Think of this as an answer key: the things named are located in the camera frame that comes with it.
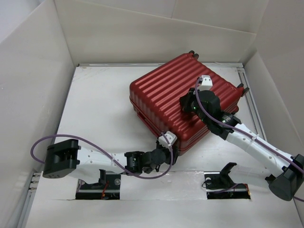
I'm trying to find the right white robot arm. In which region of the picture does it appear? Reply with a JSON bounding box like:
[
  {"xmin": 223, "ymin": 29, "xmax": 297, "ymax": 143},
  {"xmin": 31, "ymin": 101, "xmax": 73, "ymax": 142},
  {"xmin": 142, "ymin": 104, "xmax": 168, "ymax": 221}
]
[{"xmin": 180, "ymin": 88, "xmax": 304, "ymax": 201}]

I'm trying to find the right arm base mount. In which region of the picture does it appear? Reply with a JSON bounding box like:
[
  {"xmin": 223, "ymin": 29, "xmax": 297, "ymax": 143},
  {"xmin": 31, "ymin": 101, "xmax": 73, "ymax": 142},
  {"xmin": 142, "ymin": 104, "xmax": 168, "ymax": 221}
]
[{"xmin": 201, "ymin": 162, "xmax": 251, "ymax": 200}]

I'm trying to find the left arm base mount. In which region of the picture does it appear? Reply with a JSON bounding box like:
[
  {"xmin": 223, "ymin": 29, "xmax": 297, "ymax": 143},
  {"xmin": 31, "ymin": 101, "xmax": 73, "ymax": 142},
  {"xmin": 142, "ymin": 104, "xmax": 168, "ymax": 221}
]
[{"xmin": 75, "ymin": 173, "xmax": 121, "ymax": 200}]

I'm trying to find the red hard-shell suitcase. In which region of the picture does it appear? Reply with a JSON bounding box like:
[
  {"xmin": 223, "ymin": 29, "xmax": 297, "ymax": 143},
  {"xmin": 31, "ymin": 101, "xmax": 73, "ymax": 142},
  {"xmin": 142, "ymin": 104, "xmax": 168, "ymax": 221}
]
[{"xmin": 129, "ymin": 50, "xmax": 250, "ymax": 157}]

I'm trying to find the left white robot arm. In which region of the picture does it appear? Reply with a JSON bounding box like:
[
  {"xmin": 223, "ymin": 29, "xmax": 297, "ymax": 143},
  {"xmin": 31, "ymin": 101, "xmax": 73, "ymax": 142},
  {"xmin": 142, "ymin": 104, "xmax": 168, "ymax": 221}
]
[{"xmin": 43, "ymin": 139, "xmax": 178, "ymax": 188}]

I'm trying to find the purple cable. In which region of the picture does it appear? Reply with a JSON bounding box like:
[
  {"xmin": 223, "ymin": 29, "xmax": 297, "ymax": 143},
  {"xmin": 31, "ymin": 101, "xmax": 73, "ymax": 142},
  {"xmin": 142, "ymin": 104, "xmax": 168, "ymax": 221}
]
[
  {"xmin": 30, "ymin": 133, "xmax": 174, "ymax": 179},
  {"xmin": 194, "ymin": 77, "xmax": 304, "ymax": 202}
]

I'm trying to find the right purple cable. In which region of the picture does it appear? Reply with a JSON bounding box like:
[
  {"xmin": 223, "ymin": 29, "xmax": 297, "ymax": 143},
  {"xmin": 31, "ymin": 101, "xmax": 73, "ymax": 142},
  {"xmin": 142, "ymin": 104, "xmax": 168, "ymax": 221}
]
[{"xmin": 194, "ymin": 77, "xmax": 304, "ymax": 202}]

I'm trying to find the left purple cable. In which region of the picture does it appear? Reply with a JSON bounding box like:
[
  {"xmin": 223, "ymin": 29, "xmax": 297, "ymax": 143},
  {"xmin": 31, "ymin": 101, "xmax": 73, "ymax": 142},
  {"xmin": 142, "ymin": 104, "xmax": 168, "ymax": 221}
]
[{"xmin": 30, "ymin": 133, "xmax": 174, "ymax": 179}]

